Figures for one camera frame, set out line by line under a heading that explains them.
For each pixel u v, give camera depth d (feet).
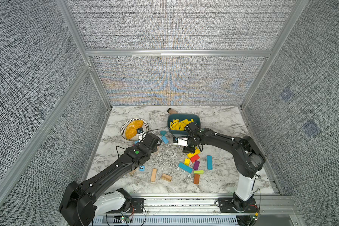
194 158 2.95
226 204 2.40
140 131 2.34
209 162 2.95
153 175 2.73
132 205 2.39
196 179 2.66
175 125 3.38
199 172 2.76
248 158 1.68
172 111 3.72
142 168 2.81
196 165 2.88
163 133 3.35
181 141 2.68
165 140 3.22
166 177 2.69
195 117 3.69
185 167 2.82
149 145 1.95
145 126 3.41
